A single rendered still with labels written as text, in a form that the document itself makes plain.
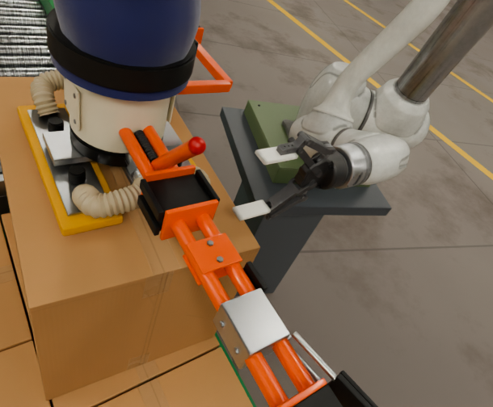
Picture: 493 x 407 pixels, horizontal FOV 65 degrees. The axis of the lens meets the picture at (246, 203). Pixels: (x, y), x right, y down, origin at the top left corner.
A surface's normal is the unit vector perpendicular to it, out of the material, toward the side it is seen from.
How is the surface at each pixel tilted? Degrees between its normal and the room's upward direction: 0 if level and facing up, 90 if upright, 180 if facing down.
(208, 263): 0
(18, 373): 0
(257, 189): 0
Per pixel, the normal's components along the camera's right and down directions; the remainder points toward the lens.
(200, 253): 0.29, -0.67
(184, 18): 0.80, 0.43
